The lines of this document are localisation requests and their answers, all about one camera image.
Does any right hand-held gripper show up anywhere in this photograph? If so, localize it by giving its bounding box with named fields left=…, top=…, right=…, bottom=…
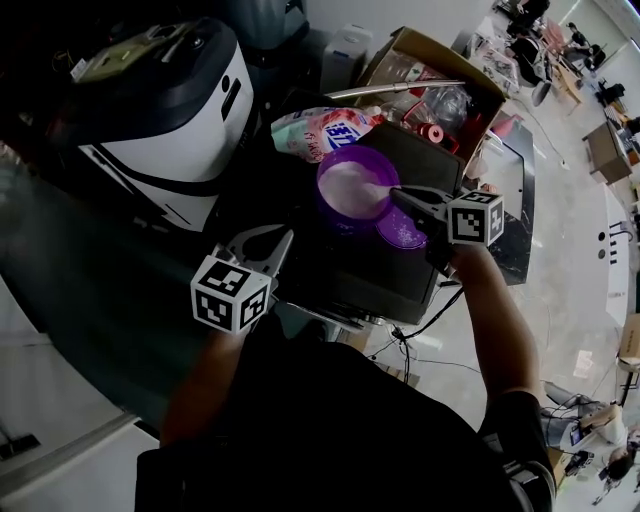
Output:
left=390, top=185, right=505, bottom=274

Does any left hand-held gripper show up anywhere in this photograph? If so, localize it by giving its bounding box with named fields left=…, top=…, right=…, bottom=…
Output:
left=190, top=225, right=295, bottom=334

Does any white powder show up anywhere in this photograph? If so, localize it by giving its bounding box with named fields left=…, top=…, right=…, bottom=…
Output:
left=319, top=160, right=391, bottom=219

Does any person's right forearm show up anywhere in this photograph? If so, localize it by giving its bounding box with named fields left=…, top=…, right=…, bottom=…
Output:
left=449, top=244, right=544, bottom=401

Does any person's left forearm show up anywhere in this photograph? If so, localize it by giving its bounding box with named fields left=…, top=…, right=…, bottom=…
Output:
left=159, top=327, right=246, bottom=446

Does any pink detergent refill pouch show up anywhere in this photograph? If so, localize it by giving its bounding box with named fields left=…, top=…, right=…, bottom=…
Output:
left=271, top=105, right=384, bottom=164

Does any purple plastic lid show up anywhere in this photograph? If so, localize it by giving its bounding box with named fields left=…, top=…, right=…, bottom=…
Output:
left=374, top=208, right=430, bottom=250

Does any red plastic reel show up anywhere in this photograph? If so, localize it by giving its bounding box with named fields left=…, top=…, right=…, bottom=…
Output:
left=417, top=122, right=459, bottom=151

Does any purple plastic tub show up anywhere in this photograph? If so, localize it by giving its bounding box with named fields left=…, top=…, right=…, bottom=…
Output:
left=314, top=145, right=401, bottom=236

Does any black washing machine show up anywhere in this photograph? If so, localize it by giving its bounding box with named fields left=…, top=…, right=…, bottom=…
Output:
left=274, top=89, right=466, bottom=326

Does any black marble sink cabinet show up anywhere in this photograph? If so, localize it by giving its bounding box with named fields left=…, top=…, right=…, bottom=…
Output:
left=462, top=114, right=537, bottom=287

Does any clear crumpled plastic bag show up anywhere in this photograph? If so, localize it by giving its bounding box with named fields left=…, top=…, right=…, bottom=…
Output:
left=424, top=85, right=474, bottom=129

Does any pink plastic jug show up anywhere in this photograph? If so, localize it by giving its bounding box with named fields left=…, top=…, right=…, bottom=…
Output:
left=492, top=112, right=524, bottom=139

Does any silver metal tube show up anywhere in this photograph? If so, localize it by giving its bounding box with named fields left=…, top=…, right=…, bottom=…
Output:
left=324, top=79, right=469, bottom=100

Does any open brown cardboard box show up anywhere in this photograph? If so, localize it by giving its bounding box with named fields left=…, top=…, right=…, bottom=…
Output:
left=357, top=27, right=506, bottom=166

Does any white crate of small parts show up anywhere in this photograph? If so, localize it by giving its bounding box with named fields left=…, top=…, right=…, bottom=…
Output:
left=472, top=29, right=519, bottom=89

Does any small white appliance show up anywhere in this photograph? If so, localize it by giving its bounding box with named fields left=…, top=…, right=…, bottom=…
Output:
left=319, top=23, right=374, bottom=94

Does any brown wooden desk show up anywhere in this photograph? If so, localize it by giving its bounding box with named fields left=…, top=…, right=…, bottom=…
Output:
left=582, top=118, right=634, bottom=185

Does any white bathtub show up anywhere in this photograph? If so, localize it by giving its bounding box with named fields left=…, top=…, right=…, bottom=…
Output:
left=592, top=184, right=640, bottom=321

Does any dark grey appliance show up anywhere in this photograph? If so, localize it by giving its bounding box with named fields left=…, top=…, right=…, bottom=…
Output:
left=239, top=0, right=309, bottom=66

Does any closed cardboard box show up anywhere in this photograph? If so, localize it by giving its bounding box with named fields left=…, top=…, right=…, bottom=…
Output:
left=617, top=312, right=640, bottom=371

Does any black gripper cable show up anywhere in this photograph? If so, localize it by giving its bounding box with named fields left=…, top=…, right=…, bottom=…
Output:
left=394, top=287, right=466, bottom=376

